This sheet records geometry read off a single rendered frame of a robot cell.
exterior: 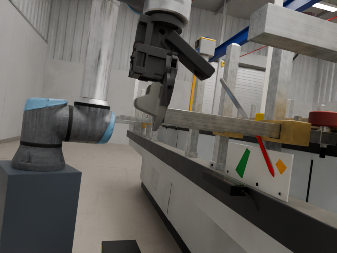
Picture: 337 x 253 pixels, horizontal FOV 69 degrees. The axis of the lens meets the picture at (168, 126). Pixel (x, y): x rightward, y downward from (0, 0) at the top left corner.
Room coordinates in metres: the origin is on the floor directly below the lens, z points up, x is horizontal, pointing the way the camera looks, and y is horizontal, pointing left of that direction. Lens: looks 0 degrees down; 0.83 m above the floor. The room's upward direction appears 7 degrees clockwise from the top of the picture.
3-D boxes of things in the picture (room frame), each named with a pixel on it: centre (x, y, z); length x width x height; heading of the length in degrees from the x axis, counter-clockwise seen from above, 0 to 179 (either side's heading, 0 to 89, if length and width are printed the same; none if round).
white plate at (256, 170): (0.63, -0.23, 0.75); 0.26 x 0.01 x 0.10; 16
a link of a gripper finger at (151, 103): (0.47, 0.04, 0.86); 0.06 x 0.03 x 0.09; 106
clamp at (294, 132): (0.59, -0.27, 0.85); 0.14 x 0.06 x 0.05; 16
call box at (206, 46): (1.10, -0.11, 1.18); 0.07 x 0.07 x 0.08; 16
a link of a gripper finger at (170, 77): (0.47, 0.01, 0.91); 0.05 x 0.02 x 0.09; 16
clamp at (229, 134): (0.83, -0.19, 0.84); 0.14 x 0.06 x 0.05; 16
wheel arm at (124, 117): (1.76, 0.13, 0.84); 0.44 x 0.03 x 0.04; 106
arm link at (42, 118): (0.98, 0.48, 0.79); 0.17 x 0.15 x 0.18; 118
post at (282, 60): (0.61, -0.26, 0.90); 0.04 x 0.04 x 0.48; 16
